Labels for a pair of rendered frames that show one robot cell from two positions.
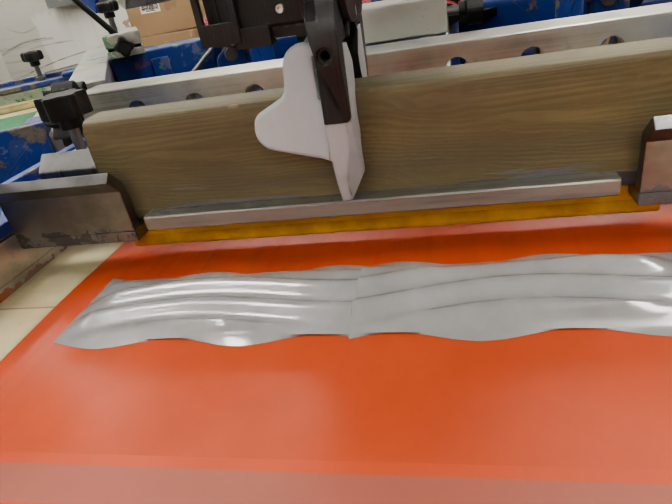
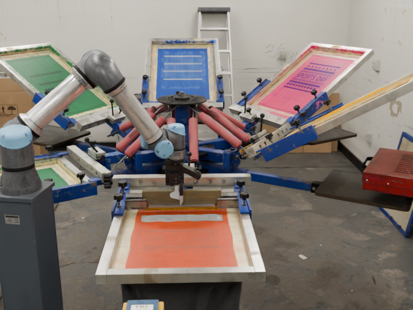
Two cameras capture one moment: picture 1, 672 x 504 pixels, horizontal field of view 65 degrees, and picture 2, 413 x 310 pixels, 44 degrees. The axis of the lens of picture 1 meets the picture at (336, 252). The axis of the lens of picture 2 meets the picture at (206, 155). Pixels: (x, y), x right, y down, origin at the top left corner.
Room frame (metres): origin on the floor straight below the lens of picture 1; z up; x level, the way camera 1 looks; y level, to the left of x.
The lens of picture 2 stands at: (-1.75, 0.48, 1.90)
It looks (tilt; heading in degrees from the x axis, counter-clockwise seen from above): 17 degrees down; 343
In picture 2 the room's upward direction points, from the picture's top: straight up
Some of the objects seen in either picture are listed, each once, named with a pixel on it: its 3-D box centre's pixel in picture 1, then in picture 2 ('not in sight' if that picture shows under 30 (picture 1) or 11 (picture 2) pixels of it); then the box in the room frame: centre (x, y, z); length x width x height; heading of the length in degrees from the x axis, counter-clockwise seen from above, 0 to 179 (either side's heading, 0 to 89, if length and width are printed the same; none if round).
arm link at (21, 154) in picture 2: not in sight; (16, 145); (0.17, 0.64, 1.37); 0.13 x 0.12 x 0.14; 3
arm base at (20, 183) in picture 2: not in sight; (19, 176); (0.16, 0.64, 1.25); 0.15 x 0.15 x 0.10
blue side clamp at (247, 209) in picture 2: not in sight; (241, 203); (0.28, -0.30, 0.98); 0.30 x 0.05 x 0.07; 166
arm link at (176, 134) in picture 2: not in sight; (175, 136); (0.33, 0.00, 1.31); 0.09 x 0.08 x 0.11; 93
